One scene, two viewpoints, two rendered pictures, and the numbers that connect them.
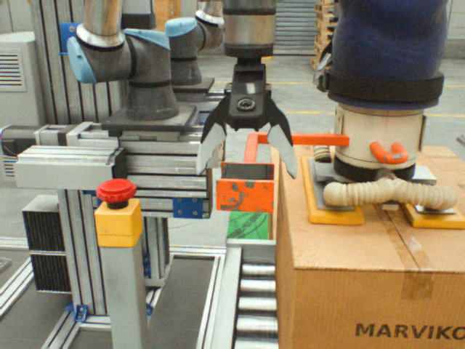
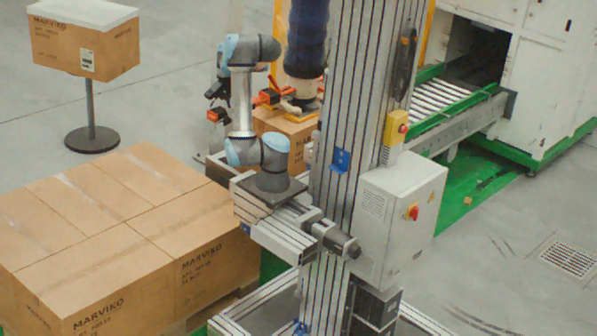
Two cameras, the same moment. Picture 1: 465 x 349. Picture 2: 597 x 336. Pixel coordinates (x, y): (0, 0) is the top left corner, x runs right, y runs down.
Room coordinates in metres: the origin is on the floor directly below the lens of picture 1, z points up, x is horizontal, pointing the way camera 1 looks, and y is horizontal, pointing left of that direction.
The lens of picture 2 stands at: (3.85, 1.75, 2.67)
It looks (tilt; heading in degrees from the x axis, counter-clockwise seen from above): 31 degrees down; 215
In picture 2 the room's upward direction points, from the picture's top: 6 degrees clockwise
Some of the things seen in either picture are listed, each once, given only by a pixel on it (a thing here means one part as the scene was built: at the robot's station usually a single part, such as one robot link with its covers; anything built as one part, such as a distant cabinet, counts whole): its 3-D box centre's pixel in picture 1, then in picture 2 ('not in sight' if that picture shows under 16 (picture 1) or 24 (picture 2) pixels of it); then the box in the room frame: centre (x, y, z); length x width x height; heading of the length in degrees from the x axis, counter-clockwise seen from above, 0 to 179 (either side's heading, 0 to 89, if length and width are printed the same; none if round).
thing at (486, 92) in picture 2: not in sight; (441, 119); (-0.19, 0.04, 0.60); 1.60 x 0.10 x 0.09; 176
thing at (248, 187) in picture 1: (246, 185); not in sight; (0.67, -0.02, 1.08); 0.09 x 0.08 x 0.05; 85
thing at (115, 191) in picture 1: (116, 195); not in sight; (0.77, 0.21, 1.02); 0.07 x 0.07 x 0.04
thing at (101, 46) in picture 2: not in sight; (85, 36); (0.99, -2.12, 0.82); 0.60 x 0.40 x 0.40; 106
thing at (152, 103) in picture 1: (150, 96); not in sight; (1.30, 0.22, 1.09); 0.15 x 0.15 x 0.10
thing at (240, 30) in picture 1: (246, 31); not in sight; (0.69, -0.02, 1.31); 0.08 x 0.08 x 0.05
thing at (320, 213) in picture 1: (328, 179); (313, 108); (0.96, -0.21, 0.97); 0.34 x 0.10 x 0.05; 175
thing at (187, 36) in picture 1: (182, 36); (274, 150); (1.80, 0.18, 1.20); 0.13 x 0.12 x 0.14; 141
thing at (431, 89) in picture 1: (381, 80); (304, 65); (0.95, -0.31, 1.19); 0.23 x 0.23 x 0.04
